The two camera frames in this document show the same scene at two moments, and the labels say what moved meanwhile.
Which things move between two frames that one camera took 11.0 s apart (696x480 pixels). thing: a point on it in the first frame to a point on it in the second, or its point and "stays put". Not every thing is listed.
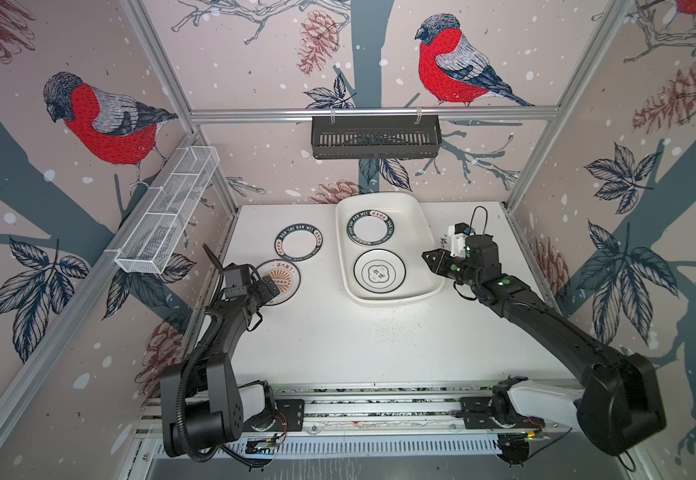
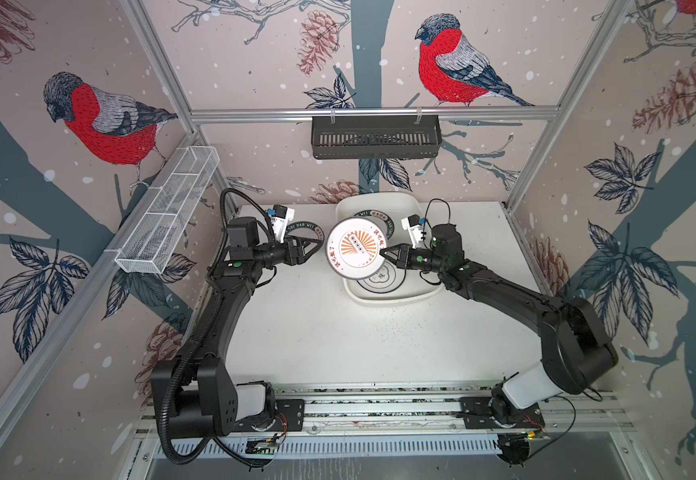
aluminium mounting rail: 359,409 stays put
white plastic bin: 381,238 stays put
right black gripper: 440,263 to 407,257
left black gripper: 262,290 to 298,256
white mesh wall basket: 151,242 stays put
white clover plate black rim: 379,271 stays put
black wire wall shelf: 376,137 stays put
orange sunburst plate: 285,276 to 353,247
